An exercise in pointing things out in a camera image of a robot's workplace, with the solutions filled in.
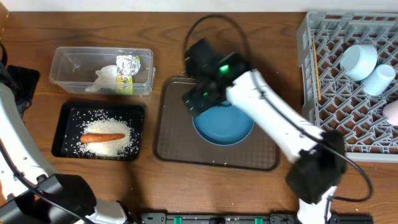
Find dark blue plate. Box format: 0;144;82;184
192;101;254;146

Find white tissue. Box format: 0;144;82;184
85;65;118;93

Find yellow snack wrapper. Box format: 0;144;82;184
116;55;141;95

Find orange carrot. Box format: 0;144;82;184
80;133;125;144

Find wooden chopstick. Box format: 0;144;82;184
312;38;322;101

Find pile of white rice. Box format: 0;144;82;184
60;108;144;161

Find light blue bowl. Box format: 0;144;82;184
340;45;377;81

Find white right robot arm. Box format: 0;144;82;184
183;39;346;223

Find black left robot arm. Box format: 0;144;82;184
1;47;135;223

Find grey dishwasher rack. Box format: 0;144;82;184
297;11;397;163

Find clear plastic bin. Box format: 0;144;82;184
49;47;155;95

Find black plastic bin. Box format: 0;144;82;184
52;101;144;157

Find brown serving tray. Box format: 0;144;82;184
154;77;281;171

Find light blue cup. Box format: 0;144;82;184
361;64;396;96

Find pink cup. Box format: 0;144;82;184
382;100;398;126

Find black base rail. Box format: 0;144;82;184
136;212;374;224

